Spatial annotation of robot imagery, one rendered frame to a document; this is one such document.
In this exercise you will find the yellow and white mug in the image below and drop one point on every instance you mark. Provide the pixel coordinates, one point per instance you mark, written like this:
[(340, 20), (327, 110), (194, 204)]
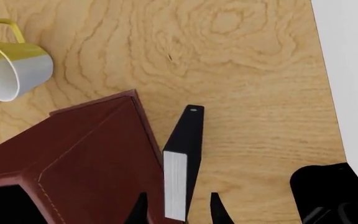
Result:
[(9, 60)]

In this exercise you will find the black book with white pages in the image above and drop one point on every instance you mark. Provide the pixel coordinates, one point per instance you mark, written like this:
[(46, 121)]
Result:
[(183, 149)]

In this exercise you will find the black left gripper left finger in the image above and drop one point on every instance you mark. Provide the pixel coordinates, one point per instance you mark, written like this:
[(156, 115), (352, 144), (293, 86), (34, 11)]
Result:
[(140, 211)]

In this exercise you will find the red-brown desk caddy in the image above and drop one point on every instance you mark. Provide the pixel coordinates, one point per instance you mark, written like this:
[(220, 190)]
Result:
[(73, 163)]

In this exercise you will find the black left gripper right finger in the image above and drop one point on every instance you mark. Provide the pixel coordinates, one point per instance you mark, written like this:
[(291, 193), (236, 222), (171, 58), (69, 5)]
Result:
[(217, 211)]

